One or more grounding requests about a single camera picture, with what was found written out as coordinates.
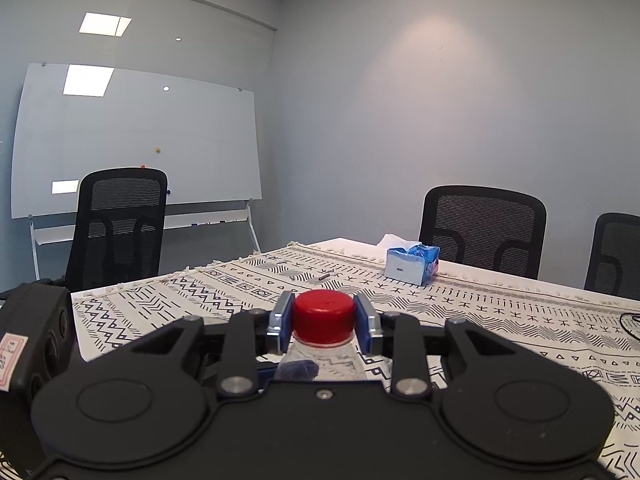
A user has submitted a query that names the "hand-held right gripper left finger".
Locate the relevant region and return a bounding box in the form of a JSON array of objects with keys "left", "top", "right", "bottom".
[{"left": 107, "top": 291, "right": 296, "bottom": 398}]

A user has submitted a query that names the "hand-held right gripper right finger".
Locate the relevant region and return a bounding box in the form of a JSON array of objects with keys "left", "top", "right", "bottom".
[{"left": 354, "top": 292, "right": 546, "bottom": 398}]

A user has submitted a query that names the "red bottle cap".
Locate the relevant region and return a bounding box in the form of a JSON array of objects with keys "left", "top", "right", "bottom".
[{"left": 291, "top": 289, "right": 357, "bottom": 349}]

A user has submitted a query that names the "clear plastic bottle red label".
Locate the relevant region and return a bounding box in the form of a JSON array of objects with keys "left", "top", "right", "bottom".
[{"left": 276, "top": 332, "right": 375, "bottom": 385}]

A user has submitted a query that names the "blue tissue box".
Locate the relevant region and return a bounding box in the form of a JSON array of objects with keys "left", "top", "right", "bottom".
[{"left": 376, "top": 234, "right": 441, "bottom": 287}]

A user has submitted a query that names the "patterned white tablecloth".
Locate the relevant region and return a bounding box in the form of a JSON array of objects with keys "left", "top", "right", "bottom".
[{"left": 0, "top": 241, "right": 640, "bottom": 480}]

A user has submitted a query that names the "black mesh office chair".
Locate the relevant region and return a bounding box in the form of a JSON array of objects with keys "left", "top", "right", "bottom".
[
  {"left": 65, "top": 167, "right": 169, "bottom": 292},
  {"left": 418, "top": 185, "right": 548, "bottom": 281},
  {"left": 584, "top": 212, "right": 640, "bottom": 302}
]

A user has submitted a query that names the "whiteboard on stand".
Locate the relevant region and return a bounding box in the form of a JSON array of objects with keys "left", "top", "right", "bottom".
[{"left": 11, "top": 62, "right": 264, "bottom": 281}]

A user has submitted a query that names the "black cable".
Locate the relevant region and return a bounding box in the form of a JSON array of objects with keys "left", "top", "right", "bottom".
[{"left": 619, "top": 310, "right": 640, "bottom": 348}]

